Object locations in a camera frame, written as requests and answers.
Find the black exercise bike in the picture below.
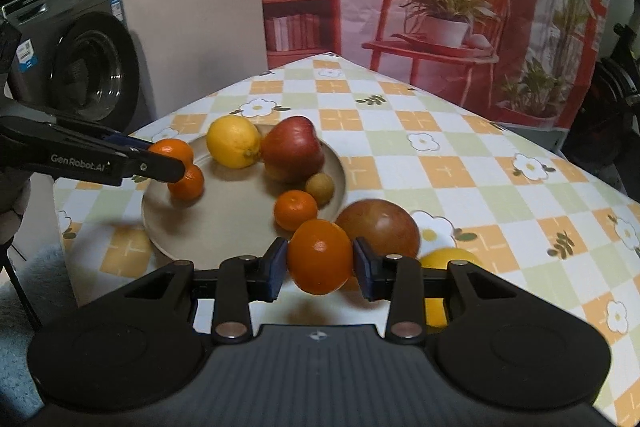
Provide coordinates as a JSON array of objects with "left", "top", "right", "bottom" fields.
[{"left": 562, "top": 0, "right": 639, "bottom": 192}]

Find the brown kiwi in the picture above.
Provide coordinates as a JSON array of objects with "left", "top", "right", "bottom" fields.
[{"left": 305, "top": 172, "right": 335, "bottom": 208}]

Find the grey washing machine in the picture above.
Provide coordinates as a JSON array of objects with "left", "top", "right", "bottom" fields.
[{"left": 1, "top": 0, "right": 146, "bottom": 131}]

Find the checkered floral tablecloth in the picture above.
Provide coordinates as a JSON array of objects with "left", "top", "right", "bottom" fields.
[{"left": 52, "top": 52, "right": 640, "bottom": 427}]

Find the yellow lemon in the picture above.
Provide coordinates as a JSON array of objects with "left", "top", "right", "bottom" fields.
[{"left": 205, "top": 115, "right": 262, "bottom": 169}]

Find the small tangerine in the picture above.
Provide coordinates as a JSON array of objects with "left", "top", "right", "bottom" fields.
[
  {"left": 272, "top": 190, "right": 318, "bottom": 232},
  {"left": 167, "top": 165, "right": 205, "bottom": 202},
  {"left": 149, "top": 138, "right": 194, "bottom": 168}
]

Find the brown-red round fruit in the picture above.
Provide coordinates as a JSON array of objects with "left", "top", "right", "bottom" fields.
[{"left": 335, "top": 198, "right": 421, "bottom": 258}]

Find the oval orange tangerine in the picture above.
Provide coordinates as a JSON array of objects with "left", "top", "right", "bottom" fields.
[{"left": 286, "top": 219, "right": 354, "bottom": 296}]

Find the beige round plate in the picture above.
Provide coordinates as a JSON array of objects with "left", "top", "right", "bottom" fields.
[{"left": 141, "top": 132, "right": 348, "bottom": 271}]

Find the red apple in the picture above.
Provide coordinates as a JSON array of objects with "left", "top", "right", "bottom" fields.
[{"left": 260, "top": 116, "right": 326, "bottom": 183}]

